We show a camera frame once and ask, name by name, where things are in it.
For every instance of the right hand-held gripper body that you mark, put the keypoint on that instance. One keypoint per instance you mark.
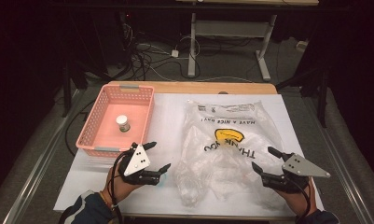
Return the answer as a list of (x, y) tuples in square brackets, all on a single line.
[(302, 167)]

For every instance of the black stand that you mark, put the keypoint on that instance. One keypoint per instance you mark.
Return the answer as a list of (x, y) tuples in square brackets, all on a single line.
[(323, 99), (66, 93)]

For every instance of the white board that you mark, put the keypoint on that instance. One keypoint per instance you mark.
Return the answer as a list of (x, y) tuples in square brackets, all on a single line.
[(166, 124)]

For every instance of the clear plastic bag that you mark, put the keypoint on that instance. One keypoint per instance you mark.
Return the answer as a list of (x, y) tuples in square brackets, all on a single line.
[(225, 158)]

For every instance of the pink plastic basket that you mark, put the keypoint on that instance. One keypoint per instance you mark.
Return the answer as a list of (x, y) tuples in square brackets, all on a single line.
[(128, 110)]

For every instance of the white metal desk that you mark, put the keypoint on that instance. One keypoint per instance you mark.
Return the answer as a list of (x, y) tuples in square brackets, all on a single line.
[(191, 46)]

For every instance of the person's left hand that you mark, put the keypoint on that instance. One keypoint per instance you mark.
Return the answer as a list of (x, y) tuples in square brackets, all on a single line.
[(117, 188)]

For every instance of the white floor box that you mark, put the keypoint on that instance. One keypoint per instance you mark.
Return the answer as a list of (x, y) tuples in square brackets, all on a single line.
[(301, 46)]

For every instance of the metal rail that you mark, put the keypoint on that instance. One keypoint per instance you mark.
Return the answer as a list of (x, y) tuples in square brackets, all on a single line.
[(41, 168), (340, 169)]

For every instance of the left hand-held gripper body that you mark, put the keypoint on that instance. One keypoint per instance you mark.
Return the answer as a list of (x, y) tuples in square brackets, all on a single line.
[(137, 161)]

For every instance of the person's right hand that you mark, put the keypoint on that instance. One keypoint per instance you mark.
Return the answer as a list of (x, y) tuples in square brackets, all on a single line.
[(302, 202)]

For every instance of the white power adapter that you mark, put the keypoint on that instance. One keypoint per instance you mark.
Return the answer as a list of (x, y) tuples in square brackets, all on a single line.
[(174, 53)]

